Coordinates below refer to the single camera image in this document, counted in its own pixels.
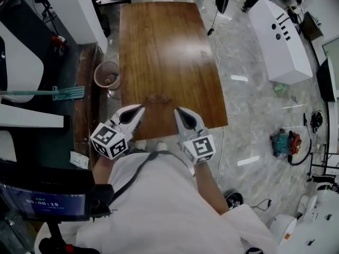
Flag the teal and red vacuum cleaner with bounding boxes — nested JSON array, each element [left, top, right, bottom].
[[269, 112, 313, 166]]

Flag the black monitor stand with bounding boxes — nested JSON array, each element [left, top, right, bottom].
[[38, 221, 93, 254]]

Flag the black round base with cables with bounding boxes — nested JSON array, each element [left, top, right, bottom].
[[224, 191, 244, 211]]

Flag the brown-framed eyeglasses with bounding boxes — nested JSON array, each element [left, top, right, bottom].
[[145, 94, 173, 104]]

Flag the person's left forearm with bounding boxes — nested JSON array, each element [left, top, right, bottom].
[[91, 155, 119, 185]]

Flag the person's right forearm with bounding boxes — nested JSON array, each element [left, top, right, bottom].
[[194, 162, 230, 216]]

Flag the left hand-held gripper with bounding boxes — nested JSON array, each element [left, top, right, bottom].
[[90, 104, 146, 160]]

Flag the long white cabinet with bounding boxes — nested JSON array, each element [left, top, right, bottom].
[[248, 0, 314, 85]]

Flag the green flat mop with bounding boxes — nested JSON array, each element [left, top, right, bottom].
[[0, 85, 85, 102]]

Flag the black shoulder strap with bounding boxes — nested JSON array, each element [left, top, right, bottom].
[[112, 152, 186, 199]]

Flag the black round device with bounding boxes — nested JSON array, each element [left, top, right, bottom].
[[310, 110, 324, 128]]

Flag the white paper label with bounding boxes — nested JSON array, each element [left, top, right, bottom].
[[70, 152, 88, 168]]

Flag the person's white shirt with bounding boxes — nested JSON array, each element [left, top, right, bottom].
[[34, 151, 280, 254]]

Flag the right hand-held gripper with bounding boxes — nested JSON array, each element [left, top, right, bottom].
[[174, 108, 216, 165]]

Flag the black monitor screen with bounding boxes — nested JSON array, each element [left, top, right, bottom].
[[0, 159, 114, 222]]

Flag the small red device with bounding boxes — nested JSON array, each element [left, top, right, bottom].
[[51, 35, 67, 55]]

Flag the worn brown wooden plank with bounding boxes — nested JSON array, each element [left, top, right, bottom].
[[73, 44, 104, 169]]

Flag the pink waste basket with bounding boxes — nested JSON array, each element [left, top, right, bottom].
[[94, 61, 120, 90]]

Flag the white rounded appliance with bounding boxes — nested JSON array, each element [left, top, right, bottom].
[[0, 131, 17, 162]]

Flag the white cylindrical device orange label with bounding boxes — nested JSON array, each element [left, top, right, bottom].
[[270, 213, 297, 246]]

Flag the large white machine housing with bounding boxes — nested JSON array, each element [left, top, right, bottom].
[[0, 20, 72, 129]]

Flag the black metal frame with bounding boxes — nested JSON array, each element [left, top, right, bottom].
[[308, 147, 339, 177]]

